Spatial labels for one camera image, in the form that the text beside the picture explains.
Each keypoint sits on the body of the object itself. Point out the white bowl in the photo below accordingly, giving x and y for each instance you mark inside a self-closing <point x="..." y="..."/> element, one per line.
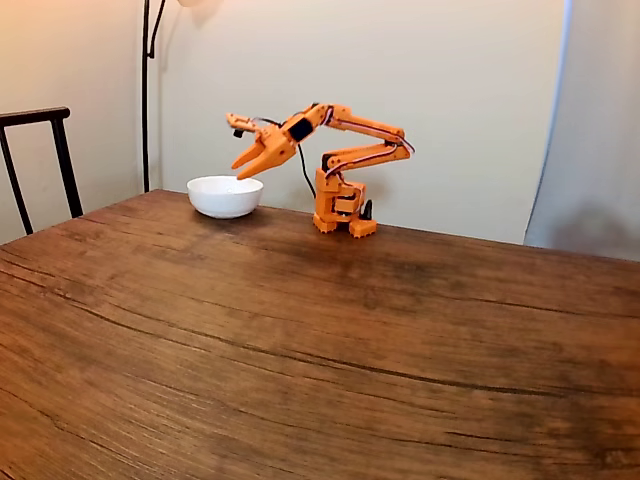
<point x="225" y="197"/>

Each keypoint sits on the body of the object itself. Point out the black table clamp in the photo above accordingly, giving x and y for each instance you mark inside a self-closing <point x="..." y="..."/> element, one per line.
<point x="369" y="211"/>

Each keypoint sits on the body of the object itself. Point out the black floor lamp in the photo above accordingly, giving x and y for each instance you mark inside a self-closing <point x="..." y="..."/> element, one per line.
<point x="145" y="100"/>

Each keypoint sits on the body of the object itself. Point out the black chair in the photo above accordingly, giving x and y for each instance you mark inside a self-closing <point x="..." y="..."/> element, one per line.
<point x="60" y="150"/>

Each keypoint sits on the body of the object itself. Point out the white curtain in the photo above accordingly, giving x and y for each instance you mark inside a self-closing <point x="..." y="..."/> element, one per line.
<point x="590" y="150"/>

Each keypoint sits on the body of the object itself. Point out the small black camera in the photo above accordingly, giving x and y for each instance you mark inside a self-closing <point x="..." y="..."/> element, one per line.
<point x="238" y="133"/>

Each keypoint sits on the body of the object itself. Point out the orange camera mount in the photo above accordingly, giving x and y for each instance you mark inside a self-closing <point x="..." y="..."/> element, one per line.
<point x="242" y="121"/>

